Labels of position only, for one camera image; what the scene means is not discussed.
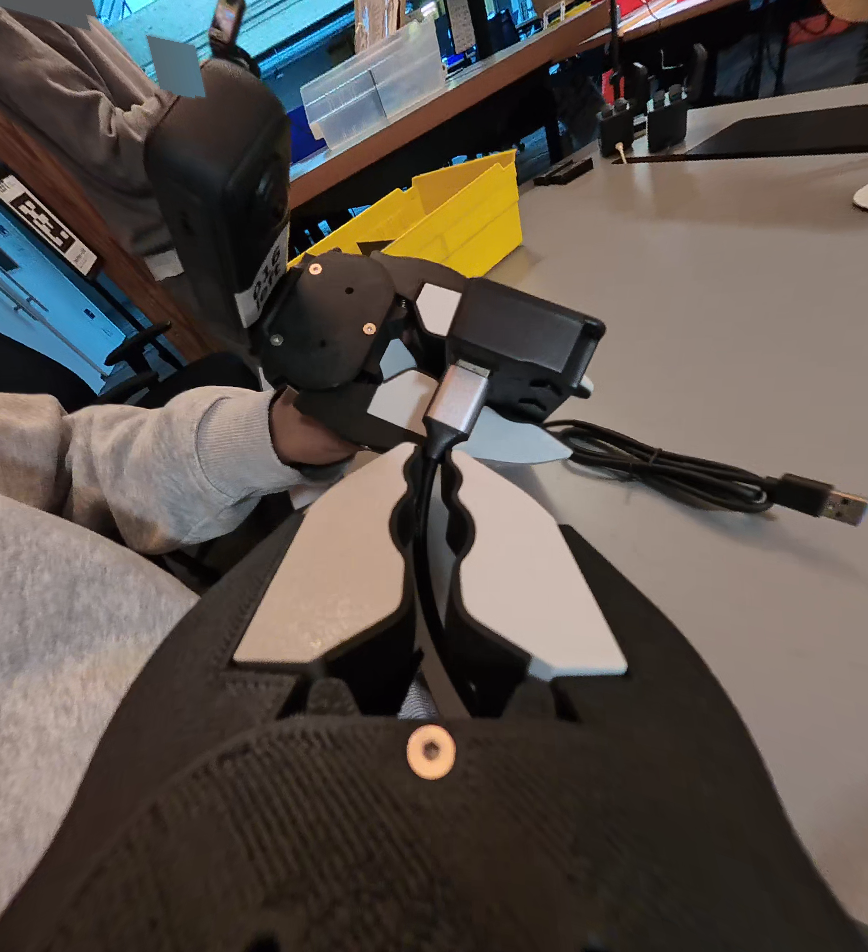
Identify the black usb hub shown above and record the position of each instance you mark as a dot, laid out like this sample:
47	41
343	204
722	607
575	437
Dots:
531	335

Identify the person's left forearm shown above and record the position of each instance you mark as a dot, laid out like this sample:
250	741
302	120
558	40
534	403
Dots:
144	461

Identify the black office chair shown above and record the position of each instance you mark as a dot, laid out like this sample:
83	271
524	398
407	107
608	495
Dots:
181	364

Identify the yellow plastic bin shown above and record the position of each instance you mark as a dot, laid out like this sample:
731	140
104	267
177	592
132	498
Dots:
464	216

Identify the printed marker tag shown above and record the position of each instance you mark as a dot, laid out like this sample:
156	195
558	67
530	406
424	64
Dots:
43	223

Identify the black flat adapter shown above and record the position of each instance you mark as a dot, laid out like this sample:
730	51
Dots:
564	172

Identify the black battery charger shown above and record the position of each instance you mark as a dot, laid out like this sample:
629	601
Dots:
668	123
615	130

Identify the long wooden table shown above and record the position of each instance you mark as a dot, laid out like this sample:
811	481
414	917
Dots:
441	128

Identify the person's left hand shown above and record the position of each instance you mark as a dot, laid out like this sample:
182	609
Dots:
307	439

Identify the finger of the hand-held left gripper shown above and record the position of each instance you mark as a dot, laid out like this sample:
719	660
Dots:
397	398
440	309

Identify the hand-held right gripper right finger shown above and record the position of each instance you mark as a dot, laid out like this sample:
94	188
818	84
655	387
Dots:
531	587

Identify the wooden workbench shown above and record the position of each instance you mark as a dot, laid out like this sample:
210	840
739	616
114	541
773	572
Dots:
144	294

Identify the clear plastic bin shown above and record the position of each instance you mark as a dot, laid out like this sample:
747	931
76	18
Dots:
374	89

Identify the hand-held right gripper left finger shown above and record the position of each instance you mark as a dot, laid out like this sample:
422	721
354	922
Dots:
330	587

